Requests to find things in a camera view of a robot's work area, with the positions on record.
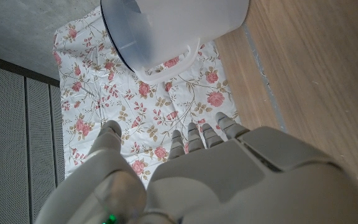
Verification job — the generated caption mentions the translucent pitcher with blue lid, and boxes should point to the translucent pitcher with blue lid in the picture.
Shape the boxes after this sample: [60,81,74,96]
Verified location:
[100,0,250,85]

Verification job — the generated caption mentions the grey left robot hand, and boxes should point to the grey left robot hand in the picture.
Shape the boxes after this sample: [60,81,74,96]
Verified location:
[34,111,358,224]

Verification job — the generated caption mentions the floral print backdrop cloth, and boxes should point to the floral print backdrop cloth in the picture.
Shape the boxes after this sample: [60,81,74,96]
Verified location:
[52,6,241,187]

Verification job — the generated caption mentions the grey tape strip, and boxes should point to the grey tape strip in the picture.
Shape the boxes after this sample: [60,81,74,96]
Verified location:
[242,23,288,133]

